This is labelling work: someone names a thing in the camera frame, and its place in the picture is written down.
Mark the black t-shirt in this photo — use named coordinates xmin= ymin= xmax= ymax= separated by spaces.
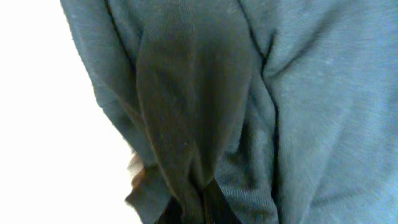
xmin=61 ymin=0 xmax=397 ymax=223

